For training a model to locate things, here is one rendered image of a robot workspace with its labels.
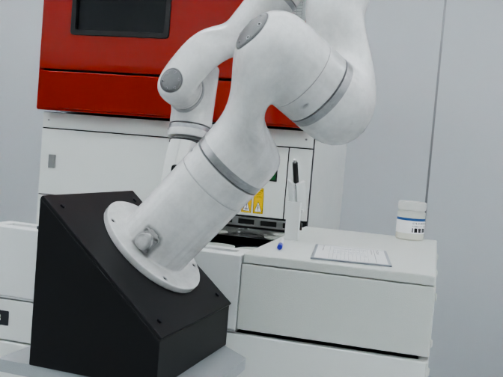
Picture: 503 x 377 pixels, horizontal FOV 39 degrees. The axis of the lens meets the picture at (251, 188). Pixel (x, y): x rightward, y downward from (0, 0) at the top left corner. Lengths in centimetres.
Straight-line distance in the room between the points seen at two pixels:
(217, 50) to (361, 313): 55
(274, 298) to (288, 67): 49
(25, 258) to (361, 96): 78
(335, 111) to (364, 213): 238
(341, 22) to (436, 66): 229
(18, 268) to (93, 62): 77
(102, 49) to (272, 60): 114
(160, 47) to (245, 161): 101
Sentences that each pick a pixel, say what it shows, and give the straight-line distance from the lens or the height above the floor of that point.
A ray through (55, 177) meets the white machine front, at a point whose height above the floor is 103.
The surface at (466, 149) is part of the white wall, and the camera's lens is 337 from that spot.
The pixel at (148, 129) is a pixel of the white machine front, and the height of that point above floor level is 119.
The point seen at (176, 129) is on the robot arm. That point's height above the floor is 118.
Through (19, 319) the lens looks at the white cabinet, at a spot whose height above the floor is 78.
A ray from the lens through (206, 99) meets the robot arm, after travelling 140.
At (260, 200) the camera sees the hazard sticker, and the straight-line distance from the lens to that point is 194.
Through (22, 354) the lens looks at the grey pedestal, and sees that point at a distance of 115.
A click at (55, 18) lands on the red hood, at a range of 216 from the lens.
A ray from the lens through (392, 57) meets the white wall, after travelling 341.
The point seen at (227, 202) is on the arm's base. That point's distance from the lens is 106.
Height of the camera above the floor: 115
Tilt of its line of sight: 3 degrees down
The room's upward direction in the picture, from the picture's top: 5 degrees clockwise
